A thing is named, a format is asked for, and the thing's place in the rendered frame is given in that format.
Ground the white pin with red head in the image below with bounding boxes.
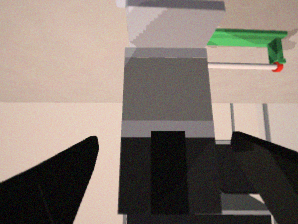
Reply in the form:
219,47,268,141
208,62,283,72

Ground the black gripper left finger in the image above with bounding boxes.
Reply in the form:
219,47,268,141
0,136,99,224

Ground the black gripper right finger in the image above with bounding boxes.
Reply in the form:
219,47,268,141
231,131,298,224

